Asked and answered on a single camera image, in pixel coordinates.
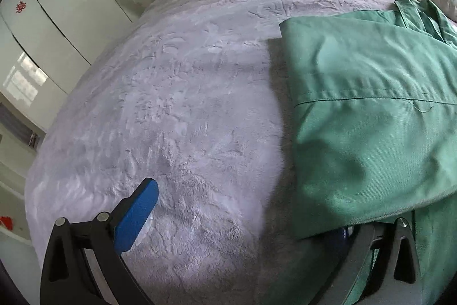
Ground white wardrobe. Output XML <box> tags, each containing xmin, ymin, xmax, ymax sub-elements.
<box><xmin>1</xmin><ymin>0</ymin><xmax>136</xmax><ymax>131</ymax></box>

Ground green garment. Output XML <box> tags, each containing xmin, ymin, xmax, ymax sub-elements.
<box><xmin>266</xmin><ymin>0</ymin><xmax>456</xmax><ymax>304</ymax></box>

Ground lavender plush bed blanket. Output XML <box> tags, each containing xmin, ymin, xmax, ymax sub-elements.
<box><xmin>25</xmin><ymin>0</ymin><xmax>395</xmax><ymax>304</ymax></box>

